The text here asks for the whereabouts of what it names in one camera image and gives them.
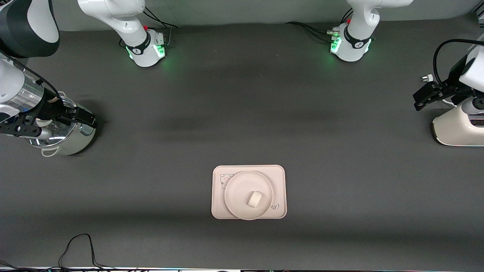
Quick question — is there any thin black floor cable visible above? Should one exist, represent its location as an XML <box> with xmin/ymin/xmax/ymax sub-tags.
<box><xmin>0</xmin><ymin>233</ymin><xmax>127</xmax><ymax>272</ymax></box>

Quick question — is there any cream round plate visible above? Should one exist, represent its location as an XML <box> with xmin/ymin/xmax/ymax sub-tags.
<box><xmin>224</xmin><ymin>171</ymin><xmax>274</xmax><ymax>220</ymax></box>

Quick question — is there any cream white countertop appliance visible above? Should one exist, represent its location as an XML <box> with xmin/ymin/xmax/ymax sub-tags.
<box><xmin>431</xmin><ymin>104</ymin><xmax>484</xmax><ymax>147</ymax></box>

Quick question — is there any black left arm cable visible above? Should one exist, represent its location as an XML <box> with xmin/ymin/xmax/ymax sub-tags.
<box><xmin>433</xmin><ymin>39</ymin><xmax>484</xmax><ymax>85</ymax></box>

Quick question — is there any glass pot lid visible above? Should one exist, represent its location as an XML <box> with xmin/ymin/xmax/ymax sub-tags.
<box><xmin>23</xmin><ymin>96</ymin><xmax>79</xmax><ymax>148</ymax></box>

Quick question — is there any pale green electric pot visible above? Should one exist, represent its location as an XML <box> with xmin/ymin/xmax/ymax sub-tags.
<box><xmin>23</xmin><ymin>91</ymin><xmax>97</xmax><ymax>157</ymax></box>

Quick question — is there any cream rectangular rabbit tray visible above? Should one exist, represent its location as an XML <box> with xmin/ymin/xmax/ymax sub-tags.
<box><xmin>211</xmin><ymin>165</ymin><xmax>287</xmax><ymax>219</ymax></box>

